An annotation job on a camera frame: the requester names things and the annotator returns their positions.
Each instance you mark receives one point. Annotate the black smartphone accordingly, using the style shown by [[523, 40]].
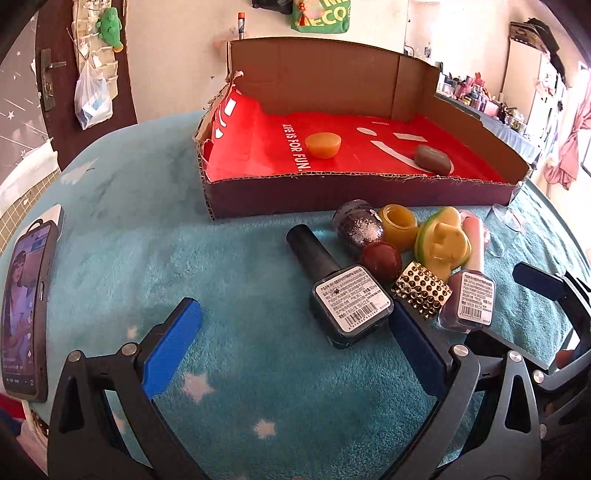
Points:
[[25, 314]]

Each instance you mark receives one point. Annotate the clear plastic wine glass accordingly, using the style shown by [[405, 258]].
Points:
[[505, 217]]

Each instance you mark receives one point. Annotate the red plastic bag liner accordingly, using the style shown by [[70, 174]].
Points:
[[258, 147]]

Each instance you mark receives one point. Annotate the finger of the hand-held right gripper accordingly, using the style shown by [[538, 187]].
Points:
[[538, 278], [526, 355]]

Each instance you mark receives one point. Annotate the black backpack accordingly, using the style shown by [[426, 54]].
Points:
[[272, 5]]

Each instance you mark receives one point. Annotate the green plush toy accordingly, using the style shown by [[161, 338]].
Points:
[[111, 27]]

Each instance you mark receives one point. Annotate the dark red ball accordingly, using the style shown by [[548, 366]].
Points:
[[381, 262]]

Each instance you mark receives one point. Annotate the clear hanging organizer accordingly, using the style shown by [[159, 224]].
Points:
[[85, 27]]

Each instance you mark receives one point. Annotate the brown cardboard box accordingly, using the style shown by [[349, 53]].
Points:
[[323, 196]]

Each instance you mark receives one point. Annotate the pink hanging cloth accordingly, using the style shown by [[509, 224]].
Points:
[[570, 152]]

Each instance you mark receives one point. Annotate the pink nail polish bottle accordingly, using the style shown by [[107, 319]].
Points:
[[471, 295]]

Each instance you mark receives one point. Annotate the brown oblong case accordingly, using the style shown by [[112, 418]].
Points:
[[431, 160]]

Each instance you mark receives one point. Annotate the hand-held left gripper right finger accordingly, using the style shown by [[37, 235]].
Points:
[[418, 353]]

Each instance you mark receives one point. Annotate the white cabinet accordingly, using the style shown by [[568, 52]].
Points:
[[521, 78]]

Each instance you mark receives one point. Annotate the dark brown door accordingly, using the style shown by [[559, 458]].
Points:
[[60, 32]]

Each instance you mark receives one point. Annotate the desk with blue cloth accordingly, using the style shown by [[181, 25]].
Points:
[[498, 131]]

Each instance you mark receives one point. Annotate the white plastic bag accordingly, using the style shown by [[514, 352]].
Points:
[[92, 104]]

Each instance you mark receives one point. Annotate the gold studded cuff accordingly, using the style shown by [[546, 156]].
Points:
[[421, 290]]

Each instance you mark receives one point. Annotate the orange round soap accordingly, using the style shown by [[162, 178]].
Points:
[[323, 145]]

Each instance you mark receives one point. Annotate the dark bag on cabinet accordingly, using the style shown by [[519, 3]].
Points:
[[540, 37]]

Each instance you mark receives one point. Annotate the green yellow avocado toy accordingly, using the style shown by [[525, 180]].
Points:
[[443, 244]]

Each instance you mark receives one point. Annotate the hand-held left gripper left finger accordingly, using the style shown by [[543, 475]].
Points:
[[171, 348]]

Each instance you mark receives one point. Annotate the row of cosmetic bottles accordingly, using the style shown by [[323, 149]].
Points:
[[480, 99]]

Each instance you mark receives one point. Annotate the dark glitter bottle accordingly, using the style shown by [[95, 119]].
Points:
[[358, 226]]

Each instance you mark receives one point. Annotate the black nail polish bottle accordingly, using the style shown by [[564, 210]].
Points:
[[351, 300]]

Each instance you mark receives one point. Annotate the green tote bag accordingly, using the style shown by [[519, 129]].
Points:
[[323, 21]]

